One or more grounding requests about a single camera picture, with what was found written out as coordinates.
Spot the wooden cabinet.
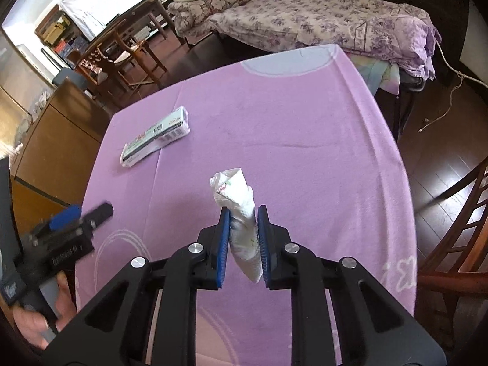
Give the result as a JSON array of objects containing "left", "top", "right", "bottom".
[{"left": 9, "top": 78, "right": 113, "bottom": 233}]

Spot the folded floral quilt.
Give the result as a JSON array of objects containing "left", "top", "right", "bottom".
[{"left": 168, "top": 0, "right": 275, "bottom": 39}]

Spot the shelf with boxes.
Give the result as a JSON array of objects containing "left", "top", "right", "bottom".
[{"left": 34, "top": 4, "right": 84, "bottom": 62}]

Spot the long wooden table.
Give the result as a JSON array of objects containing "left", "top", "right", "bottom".
[{"left": 107, "top": 0, "right": 180, "bottom": 46}]

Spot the wooden chair with cushion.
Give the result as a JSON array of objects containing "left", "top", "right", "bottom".
[{"left": 414, "top": 156, "right": 488, "bottom": 366}]

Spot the person's left hand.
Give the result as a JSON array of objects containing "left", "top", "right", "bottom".
[{"left": 11, "top": 271, "right": 79, "bottom": 351}]

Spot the purple floral blanket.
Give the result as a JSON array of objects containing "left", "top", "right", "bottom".
[{"left": 208, "top": 0, "right": 443, "bottom": 81}]

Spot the white cord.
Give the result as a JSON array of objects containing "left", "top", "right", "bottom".
[{"left": 417, "top": 40, "right": 488, "bottom": 134}]

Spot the wooden armchair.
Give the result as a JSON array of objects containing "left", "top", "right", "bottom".
[{"left": 76, "top": 19, "right": 168, "bottom": 102}]

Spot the white tissue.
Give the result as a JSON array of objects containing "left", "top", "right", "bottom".
[{"left": 208, "top": 167, "right": 264, "bottom": 285}]

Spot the pastel mattress pad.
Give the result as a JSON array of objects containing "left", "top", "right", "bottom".
[{"left": 349, "top": 53, "right": 401, "bottom": 96}]

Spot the large white sheet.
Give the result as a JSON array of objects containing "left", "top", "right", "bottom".
[{"left": 59, "top": 0, "right": 161, "bottom": 42}]

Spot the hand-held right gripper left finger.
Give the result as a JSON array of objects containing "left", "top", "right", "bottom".
[{"left": 46, "top": 206, "right": 232, "bottom": 366}]

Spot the flat white printed box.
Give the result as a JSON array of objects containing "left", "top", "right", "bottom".
[{"left": 120, "top": 106, "right": 190, "bottom": 168}]

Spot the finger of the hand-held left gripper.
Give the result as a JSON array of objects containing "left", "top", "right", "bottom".
[
  {"left": 74, "top": 203, "right": 115, "bottom": 233},
  {"left": 32, "top": 205, "right": 82, "bottom": 237}
]

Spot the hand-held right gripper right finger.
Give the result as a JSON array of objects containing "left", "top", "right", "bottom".
[{"left": 257, "top": 205, "right": 447, "bottom": 366}]

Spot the purple printed tablecloth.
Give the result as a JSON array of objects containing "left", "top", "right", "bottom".
[{"left": 74, "top": 44, "right": 418, "bottom": 366}]

